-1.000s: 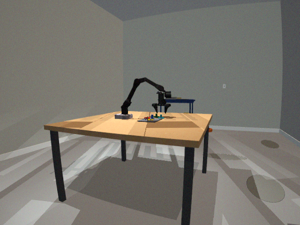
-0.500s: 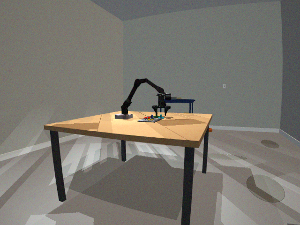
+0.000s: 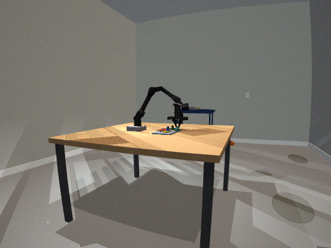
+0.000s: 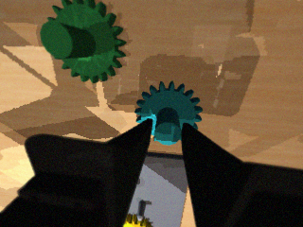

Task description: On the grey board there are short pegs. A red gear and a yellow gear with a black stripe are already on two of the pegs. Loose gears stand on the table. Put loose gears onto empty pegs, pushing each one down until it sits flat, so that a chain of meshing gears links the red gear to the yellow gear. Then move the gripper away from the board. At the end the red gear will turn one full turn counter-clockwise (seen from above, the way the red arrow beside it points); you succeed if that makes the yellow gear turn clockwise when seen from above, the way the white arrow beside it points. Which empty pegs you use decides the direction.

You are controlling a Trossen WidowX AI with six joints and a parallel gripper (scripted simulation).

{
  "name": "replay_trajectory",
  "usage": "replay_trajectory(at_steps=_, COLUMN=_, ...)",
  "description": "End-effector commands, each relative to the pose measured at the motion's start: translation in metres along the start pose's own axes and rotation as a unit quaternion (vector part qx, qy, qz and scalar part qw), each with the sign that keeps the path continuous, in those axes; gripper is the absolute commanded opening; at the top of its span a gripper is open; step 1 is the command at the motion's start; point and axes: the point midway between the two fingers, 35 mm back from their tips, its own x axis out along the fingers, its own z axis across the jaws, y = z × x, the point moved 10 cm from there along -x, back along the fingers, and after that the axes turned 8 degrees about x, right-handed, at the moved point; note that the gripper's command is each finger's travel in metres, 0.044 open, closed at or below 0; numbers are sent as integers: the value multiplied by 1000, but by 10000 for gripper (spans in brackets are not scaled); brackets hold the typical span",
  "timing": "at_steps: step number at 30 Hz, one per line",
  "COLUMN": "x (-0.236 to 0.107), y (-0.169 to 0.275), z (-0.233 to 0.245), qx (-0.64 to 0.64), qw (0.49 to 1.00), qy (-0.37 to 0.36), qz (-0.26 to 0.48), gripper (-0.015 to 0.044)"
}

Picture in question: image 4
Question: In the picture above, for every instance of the yellow gear with black stripe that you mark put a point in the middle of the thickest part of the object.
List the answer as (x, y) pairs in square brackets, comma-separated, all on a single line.
[(132, 221)]

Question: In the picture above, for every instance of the grey flat board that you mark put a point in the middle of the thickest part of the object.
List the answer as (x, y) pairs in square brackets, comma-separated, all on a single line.
[(160, 191)]

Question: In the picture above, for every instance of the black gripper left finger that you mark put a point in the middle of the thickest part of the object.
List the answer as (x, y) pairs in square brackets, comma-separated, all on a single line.
[(117, 162)]

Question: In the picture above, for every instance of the dark teal gear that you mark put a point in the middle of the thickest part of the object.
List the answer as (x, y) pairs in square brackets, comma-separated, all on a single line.
[(169, 108)]

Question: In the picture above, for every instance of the green gear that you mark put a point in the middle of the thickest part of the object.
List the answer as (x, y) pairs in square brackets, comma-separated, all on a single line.
[(84, 38)]

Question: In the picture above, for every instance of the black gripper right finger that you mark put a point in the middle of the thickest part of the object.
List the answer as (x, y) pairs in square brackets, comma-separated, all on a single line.
[(221, 185)]

